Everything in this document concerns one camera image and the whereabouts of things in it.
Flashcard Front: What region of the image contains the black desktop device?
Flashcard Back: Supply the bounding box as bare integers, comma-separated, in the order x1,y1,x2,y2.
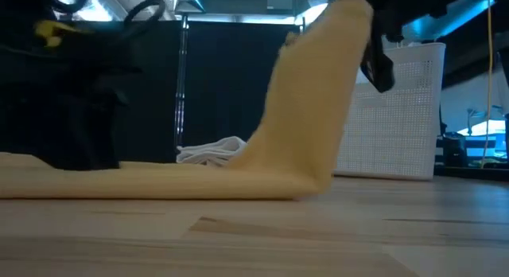
436,131,470,169

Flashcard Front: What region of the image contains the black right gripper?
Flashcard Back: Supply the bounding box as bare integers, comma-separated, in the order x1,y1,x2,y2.
357,0,478,94

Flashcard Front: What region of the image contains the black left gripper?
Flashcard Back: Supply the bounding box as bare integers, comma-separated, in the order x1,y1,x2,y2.
0,0,142,171

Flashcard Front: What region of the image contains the white striped towel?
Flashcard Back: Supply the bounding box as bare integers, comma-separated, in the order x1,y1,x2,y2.
176,135,248,167

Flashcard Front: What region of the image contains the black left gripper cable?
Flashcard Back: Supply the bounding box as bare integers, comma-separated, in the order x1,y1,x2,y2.
53,0,167,33

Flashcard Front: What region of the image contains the yellow cable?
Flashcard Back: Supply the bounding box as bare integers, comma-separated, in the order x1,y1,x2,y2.
480,0,494,170

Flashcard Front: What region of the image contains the yellow tag on left gripper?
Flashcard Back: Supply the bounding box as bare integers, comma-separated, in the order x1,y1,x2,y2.
33,20,72,47

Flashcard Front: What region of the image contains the black room divider screen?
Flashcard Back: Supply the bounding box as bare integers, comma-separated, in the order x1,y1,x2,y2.
0,18,306,163

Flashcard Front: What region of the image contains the plain tan towel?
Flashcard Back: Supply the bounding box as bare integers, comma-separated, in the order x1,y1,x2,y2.
0,0,375,201

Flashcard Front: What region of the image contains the white perforated plastic basket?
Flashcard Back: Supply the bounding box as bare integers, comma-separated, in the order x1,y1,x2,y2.
333,41,447,181

